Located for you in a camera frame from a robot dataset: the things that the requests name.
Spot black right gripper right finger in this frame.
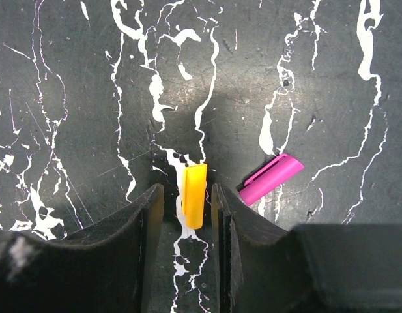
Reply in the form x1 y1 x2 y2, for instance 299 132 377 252
211 183 402 312

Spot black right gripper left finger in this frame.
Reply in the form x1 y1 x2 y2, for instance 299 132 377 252
0 184 164 312

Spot yellow pen cap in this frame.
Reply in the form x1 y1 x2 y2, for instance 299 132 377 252
182 164 207 230

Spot purple pen cap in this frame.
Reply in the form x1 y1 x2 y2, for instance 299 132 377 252
239 153 304 205

